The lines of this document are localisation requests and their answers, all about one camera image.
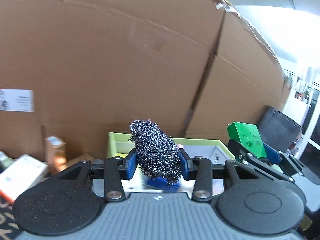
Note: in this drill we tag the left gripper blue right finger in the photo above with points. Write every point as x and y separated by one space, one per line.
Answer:
184 164

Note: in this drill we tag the orange white box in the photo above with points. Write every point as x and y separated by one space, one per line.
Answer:
23 174

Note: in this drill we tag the green small box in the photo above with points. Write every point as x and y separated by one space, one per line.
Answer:
249 136

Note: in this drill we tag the steel wool scrubber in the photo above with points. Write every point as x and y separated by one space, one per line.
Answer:
157 154

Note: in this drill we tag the large brown cardboard box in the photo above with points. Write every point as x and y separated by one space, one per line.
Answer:
94 66

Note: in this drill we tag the blue square plastic jar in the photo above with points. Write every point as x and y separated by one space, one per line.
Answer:
162 184

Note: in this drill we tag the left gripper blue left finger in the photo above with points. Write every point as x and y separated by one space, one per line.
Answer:
130 164

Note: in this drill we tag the tall small brown box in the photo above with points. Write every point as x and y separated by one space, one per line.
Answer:
55 154

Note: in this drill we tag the light green cardboard box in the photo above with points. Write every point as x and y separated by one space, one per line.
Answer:
213 150

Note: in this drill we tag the dark grey fabric bag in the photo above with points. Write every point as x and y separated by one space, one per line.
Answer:
278 130

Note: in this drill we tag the white shipping label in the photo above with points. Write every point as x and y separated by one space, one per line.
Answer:
17 100

